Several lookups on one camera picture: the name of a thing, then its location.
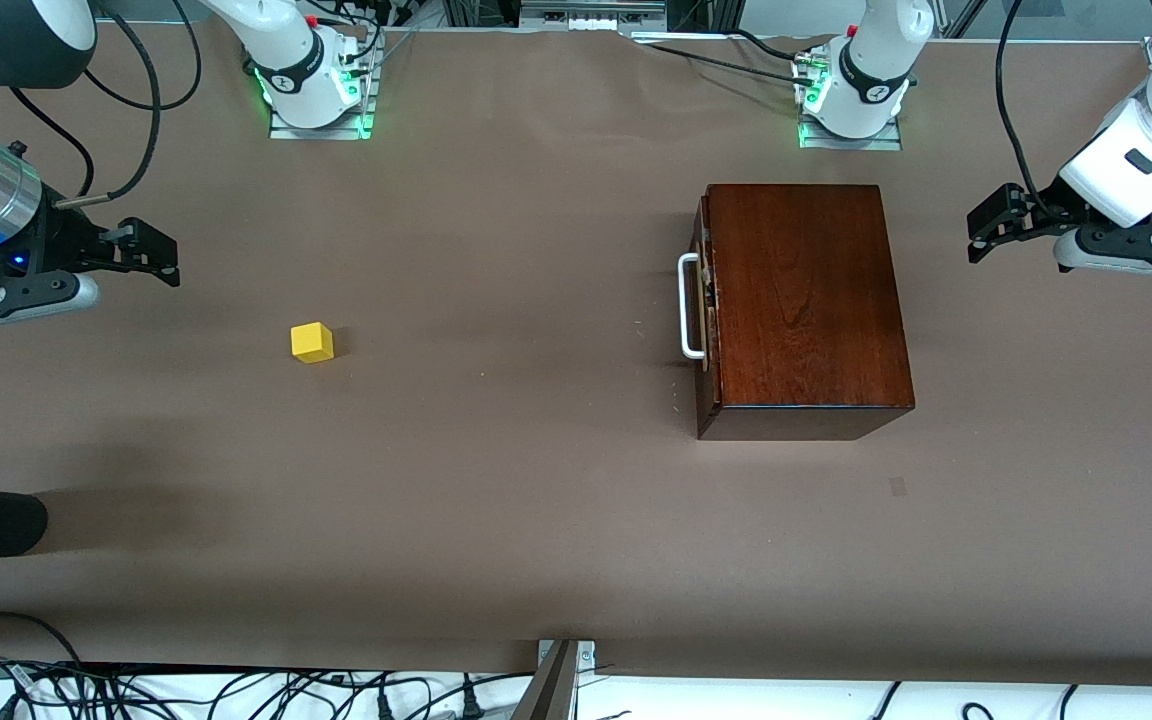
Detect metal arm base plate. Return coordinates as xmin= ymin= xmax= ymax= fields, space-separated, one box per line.
xmin=269 ymin=60 xmax=377 ymax=141
xmin=798 ymin=110 xmax=903 ymax=151

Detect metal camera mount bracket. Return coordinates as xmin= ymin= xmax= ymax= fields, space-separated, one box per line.
xmin=511 ymin=638 xmax=597 ymax=720

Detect dark brown wooden drawer cabinet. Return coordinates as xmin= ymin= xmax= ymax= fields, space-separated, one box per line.
xmin=693 ymin=183 xmax=916 ymax=442

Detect black cable with metal plug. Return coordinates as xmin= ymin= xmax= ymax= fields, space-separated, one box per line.
xmin=54 ymin=8 xmax=163 ymax=209

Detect yellow cube block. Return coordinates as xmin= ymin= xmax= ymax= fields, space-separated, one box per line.
xmin=290 ymin=322 xmax=335 ymax=365

